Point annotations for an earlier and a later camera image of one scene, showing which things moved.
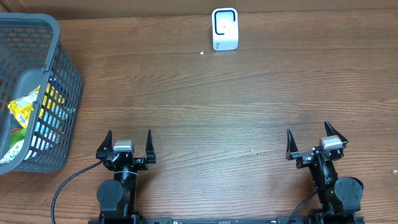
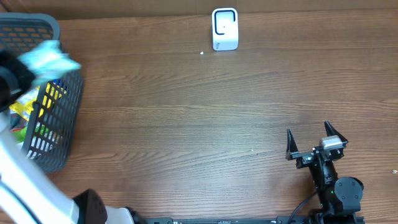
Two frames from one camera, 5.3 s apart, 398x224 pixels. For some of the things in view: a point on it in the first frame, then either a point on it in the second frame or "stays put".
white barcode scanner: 225,28 stays put
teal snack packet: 49,123 -> 45,61
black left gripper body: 140,165 -> 15,76
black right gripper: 303,158 stays put
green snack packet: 17,135 stays put
